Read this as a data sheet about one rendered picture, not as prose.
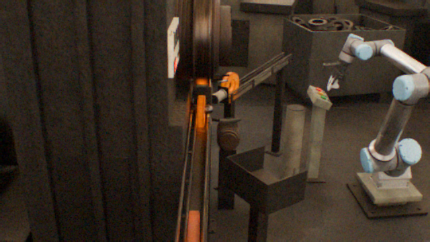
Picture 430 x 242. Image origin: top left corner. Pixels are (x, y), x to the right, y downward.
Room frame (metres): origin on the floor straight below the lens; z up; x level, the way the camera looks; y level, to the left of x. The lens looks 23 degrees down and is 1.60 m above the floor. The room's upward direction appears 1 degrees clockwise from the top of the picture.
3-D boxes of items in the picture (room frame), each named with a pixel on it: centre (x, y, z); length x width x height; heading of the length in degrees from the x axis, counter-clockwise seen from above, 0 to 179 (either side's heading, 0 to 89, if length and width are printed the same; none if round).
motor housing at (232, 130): (2.46, -0.11, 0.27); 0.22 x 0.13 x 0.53; 179
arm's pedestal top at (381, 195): (2.49, -1.14, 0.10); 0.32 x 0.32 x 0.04; 5
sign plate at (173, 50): (1.79, 0.15, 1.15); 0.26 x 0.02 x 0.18; 179
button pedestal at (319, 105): (2.80, -0.71, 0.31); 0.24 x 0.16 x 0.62; 179
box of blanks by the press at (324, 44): (4.57, -1.28, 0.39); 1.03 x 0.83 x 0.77; 104
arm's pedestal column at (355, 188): (2.49, -1.14, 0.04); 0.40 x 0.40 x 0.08; 5
